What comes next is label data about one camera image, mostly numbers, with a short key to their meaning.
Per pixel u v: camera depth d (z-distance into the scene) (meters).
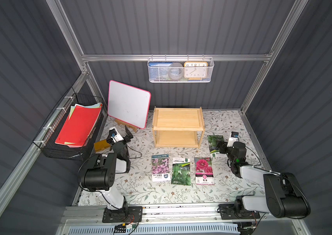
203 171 0.88
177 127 0.83
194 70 0.89
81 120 0.71
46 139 0.61
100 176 0.48
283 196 0.43
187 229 0.77
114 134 0.75
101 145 0.99
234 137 0.78
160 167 0.89
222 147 0.81
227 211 0.74
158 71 0.84
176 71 0.89
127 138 0.82
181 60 0.89
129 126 1.05
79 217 0.74
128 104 1.06
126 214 0.67
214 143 0.99
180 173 0.87
